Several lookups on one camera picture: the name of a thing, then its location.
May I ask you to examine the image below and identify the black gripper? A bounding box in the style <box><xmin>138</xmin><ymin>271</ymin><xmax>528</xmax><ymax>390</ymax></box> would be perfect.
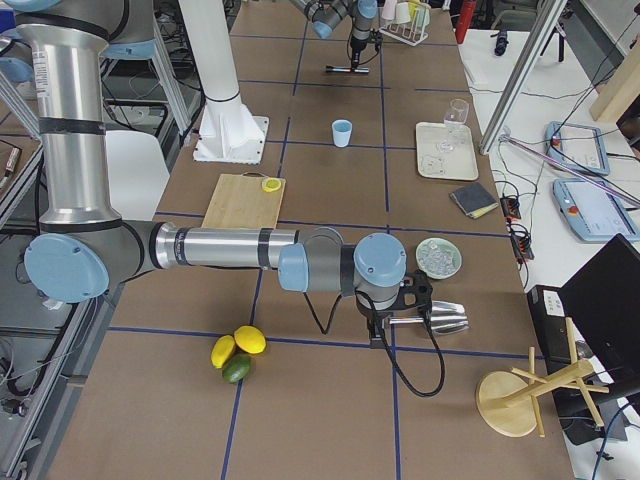
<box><xmin>349</xmin><ymin>37</ymin><xmax>364</xmax><ymax>68</ymax></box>
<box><xmin>356</xmin><ymin>294</ymin><xmax>394</xmax><ymax>346</ymax></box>

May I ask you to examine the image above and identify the steel muddler black tip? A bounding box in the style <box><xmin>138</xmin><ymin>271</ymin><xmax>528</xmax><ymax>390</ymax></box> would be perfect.
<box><xmin>325</xmin><ymin>65</ymin><xmax>370</xmax><ymax>75</ymax></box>

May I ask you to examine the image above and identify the blue paper cup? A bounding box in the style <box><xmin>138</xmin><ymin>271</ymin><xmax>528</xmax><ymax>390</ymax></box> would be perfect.
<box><xmin>331</xmin><ymin>119</ymin><xmax>352</xmax><ymax>148</ymax></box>

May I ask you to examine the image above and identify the yellow lemon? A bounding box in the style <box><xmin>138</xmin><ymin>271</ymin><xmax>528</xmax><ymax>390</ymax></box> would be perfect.
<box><xmin>210</xmin><ymin>335</ymin><xmax>236</xmax><ymax>369</ymax></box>
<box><xmin>233</xmin><ymin>325</ymin><xmax>267</xmax><ymax>354</ymax></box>

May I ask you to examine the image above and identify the steel ice scoop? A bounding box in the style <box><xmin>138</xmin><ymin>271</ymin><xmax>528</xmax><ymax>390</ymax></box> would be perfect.
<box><xmin>387</xmin><ymin>301</ymin><xmax>469</xmax><ymax>335</ymax></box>

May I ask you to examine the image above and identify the green bowl of ice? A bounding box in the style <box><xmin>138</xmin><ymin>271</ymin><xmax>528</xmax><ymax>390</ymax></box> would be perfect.
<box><xmin>415</xmin><ymin>237</ymin><xmax>462</xmax><ymax>280</ymax></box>

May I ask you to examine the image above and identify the clear wine glass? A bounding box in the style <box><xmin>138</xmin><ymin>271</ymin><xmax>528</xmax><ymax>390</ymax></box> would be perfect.
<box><xmin>440</xmin><ymin>98</ymin><xmax>469</xmax><ymax>152</ymax></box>

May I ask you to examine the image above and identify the cream bear serving tray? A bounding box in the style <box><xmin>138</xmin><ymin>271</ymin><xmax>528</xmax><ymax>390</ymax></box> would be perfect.
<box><xmin>415</xmin><ymin>122</ymin><xmax>479</xmax><ymax>181</ymax></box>

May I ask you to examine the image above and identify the green lime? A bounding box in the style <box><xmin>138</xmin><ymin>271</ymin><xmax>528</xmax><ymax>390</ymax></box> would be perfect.
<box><xmin>222</xmin><ymin>354</ymin><xmax>252</xmax><ymax>384</ymax></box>

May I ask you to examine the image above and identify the grey folded cloth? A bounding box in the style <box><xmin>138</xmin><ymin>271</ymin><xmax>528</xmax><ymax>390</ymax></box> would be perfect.
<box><xmin>449</xmin><ymin>182</ymin><xmax>498</xmax><ymax>219</ymax></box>

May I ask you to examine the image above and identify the wooden mug tree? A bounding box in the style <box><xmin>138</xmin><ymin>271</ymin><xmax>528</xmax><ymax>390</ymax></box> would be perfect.
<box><xmin>501</xmin><ymin>317</ymin><xmax>609</xmax><ymax>438</ymax></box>

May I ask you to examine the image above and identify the wooden cutting board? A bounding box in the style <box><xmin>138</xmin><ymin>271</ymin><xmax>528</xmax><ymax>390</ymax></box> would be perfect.
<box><xmin>201</xmin><ymin>174</ymin><xmax>286</xmax><ymax>229</ymax></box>

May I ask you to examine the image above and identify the round wooden stand base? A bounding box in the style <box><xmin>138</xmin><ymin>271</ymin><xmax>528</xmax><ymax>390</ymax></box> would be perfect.
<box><xmin>476</xmin><ymin>371</ymin><xmax>537</xmax><ymax>438</ymax></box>

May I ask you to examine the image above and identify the black monitor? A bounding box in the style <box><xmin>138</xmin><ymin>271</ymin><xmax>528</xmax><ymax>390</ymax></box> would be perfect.
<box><xmin>559</xmin><ymin>234</ymin><xmax>639</xmax><ymax>404</ymax></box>

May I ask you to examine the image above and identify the left teach pendant tablet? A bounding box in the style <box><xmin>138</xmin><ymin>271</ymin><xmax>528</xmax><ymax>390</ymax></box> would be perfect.
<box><xmin>552</xmin><ymin>178</ymin><xmax>639</xmax><ymax>243</ymax></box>

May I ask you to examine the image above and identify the teach pendant tablet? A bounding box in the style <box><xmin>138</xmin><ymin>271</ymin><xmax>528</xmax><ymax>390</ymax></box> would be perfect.
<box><xmin>552</xmin><ymin>178</ymin><xmax>639</xmax><ymax>243</ymax></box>
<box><xmin>545</xmin><ymin>121</ymin><xmax>610</xmax><ymax>176</ymax></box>

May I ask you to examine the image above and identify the right teach pendant tablet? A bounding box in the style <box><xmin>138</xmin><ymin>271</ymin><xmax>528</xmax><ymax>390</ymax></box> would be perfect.
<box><xmin>545</xmin><ymin>121</ymin><xmax>610</xmax><ymax>176</ymax></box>

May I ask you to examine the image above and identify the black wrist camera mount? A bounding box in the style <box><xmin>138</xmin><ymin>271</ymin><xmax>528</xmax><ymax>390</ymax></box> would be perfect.
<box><xmin>397</xmin><ymin>270</ymin><xmax>433</xmax><ymax>315</ymax></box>

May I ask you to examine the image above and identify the white wire cup rack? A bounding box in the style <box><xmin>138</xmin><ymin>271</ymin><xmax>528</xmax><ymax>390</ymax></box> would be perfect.
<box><xmin>379</xmin><ymin>0</ymin><xmax>431</xmax><ymax>46</ymax></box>

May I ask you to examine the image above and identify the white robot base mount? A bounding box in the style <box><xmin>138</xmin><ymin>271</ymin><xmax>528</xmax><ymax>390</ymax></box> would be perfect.
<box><xmin>180</xmin><ymin>1</ymin><xmax>269</xmax><ymax>165</ymax></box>

